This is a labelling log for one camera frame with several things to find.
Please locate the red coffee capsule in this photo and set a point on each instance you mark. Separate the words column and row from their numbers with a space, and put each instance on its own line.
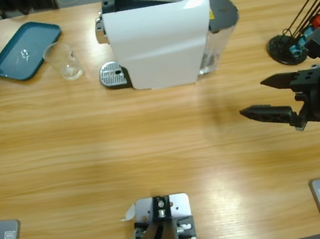
column 319, row 19

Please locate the blue coffee capsule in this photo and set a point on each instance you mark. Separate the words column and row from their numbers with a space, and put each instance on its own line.
column 302, row 42
column 294, row 49
column 310, row 32

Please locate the white capsule coffee machine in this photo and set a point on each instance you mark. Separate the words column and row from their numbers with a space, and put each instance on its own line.
column 153, row 43

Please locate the teal plastic tray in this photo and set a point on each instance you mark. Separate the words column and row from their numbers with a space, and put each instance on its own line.
column 17, row 47

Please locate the black capsule holder with rods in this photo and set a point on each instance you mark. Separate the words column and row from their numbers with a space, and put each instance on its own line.
column 279, row 48

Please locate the clear water tank black lid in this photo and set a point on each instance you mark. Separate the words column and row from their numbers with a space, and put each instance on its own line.
column 222, row 11

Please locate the metal drip tray grille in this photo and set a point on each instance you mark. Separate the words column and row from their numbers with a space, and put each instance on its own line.
column 111, row 74

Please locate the white mounting block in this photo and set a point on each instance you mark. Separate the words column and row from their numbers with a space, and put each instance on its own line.
column 180, row 205

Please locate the black clamp block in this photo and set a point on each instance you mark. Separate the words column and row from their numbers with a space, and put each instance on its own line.
column 185, row 225
column 139, row 232

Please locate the white paper tag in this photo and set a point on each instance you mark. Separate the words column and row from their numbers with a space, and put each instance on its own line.
column 129, row 213

